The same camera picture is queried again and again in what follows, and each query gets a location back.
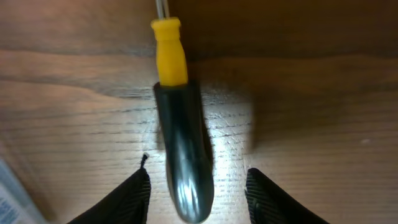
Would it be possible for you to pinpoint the black yellow screwdriver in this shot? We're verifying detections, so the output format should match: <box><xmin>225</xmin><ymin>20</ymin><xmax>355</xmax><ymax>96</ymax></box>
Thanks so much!
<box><xmin>151</xmin><ymin>0</ymin><xmax>214</xmax><ymax>223</ymax></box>

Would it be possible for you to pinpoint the blue white screw box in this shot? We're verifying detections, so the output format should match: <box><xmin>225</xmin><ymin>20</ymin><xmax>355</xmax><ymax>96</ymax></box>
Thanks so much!
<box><xmin>1</xmin><ymin>159</ymin><xmax>48</xmax><ymax>224</ymax></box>

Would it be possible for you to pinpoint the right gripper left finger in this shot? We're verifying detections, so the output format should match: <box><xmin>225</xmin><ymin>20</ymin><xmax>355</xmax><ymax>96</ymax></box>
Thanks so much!
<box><xmin>68</xmin><ymin>153</ymin><xmax>151</xmax><ymax>224</ymax></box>

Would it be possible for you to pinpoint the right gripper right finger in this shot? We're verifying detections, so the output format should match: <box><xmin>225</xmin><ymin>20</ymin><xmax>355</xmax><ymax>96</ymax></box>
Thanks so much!
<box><xmin>245</xmin><ymin>168</ymin><xmax>328</xmax><ymax>224</ymax></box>

